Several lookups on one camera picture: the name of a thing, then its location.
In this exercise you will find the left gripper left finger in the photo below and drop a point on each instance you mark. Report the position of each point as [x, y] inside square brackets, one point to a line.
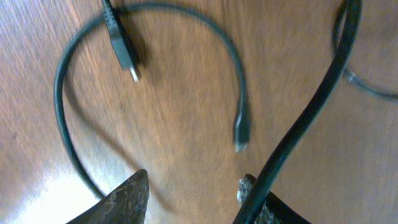
[126, 204]

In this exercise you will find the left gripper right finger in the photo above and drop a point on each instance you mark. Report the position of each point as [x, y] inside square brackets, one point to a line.
[273, 211]

